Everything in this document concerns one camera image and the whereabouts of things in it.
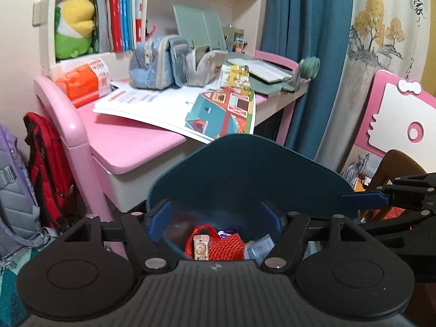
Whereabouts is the dark green folder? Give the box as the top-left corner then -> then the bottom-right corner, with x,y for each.
226,56 -> 300,96

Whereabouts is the open barn picture book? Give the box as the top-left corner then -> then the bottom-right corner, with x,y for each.
93,81 -> 257,144

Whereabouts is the blue pouch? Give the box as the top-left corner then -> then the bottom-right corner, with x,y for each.
168,37 -> 190,87

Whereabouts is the colourful picture box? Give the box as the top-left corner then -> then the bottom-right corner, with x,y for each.
341,153 -> 379,191

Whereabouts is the red black backpack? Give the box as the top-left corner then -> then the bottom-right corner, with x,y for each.
23,112 -> 82,229

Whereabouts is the pink white child chair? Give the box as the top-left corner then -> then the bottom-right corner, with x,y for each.
341,70 -> 436,191

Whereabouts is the orange white tissue pack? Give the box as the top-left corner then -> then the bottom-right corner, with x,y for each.
54,58 -> 112,108

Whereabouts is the blue curtain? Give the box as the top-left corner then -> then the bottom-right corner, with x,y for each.
261,0 -> 356,161

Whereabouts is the colourful card box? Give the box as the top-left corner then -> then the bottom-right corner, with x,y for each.
223,25 -> 246,53

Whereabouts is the white wall socket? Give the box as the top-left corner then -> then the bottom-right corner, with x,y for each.
33,2 -> 46,26

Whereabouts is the cream tree print curtain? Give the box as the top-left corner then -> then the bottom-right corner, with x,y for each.
315,0 -> 436,184

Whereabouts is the farm animal picture book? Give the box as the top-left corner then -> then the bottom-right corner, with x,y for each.
221,64 -> 253,91

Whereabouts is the clear blue plastic wrapper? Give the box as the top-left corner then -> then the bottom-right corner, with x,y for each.
243,235 -> 276,259

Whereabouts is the blue pencil case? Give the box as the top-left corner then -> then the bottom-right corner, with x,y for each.
129,35 -> 178,90

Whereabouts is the beige rectangular packet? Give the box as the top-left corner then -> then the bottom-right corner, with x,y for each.
191,234 -> 210,262

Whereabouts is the row of books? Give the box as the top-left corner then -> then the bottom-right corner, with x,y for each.
89,0 -> 150,53

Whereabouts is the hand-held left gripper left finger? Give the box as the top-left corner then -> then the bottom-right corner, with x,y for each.
63,199 -> 172,274

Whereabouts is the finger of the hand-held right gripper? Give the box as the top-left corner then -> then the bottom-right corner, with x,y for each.
339,174 -> 436,212
358,213 -> 436,237

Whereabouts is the teal cream chevron quilt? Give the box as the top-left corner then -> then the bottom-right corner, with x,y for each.
0,245 -> 35,327

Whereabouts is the purple grey backpack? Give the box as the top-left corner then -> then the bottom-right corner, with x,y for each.
0,124 -> 58,263

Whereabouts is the red mesh bag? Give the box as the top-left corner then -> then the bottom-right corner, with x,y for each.
184,225 -> 246,262

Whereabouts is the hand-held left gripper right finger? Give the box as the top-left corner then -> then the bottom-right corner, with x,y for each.
261,200 -> 373,274

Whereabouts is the green yellow plush toy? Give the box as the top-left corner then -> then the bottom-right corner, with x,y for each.
54,0 -> 99,60

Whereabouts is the dark teal bin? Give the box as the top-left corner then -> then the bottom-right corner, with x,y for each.
146,134 -> 355,263

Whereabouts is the grey pencil case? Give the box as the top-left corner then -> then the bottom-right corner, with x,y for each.
186,45 -> 228,86

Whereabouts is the green book stand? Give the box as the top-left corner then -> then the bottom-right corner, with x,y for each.
172,5 -> 228,52

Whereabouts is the pink desk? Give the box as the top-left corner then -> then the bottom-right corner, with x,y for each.
34,50 -> 309,256

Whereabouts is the mint green small fan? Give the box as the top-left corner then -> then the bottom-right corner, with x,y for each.
291,56 -> 321,91

